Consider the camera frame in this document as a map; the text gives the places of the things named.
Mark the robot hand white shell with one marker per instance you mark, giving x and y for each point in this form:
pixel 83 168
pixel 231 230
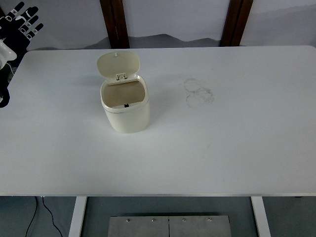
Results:
pixel 13 34

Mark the cream plastic trash bin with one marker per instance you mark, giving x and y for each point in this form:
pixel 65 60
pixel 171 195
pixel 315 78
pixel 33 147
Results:
pixel 127 118

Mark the white table leg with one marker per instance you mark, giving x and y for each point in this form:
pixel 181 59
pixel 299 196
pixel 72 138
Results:
pixel 260 217
pixel 77 217

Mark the grey metal plate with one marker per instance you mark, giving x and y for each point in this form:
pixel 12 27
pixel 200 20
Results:
pixel 138 228
pixel 200 228

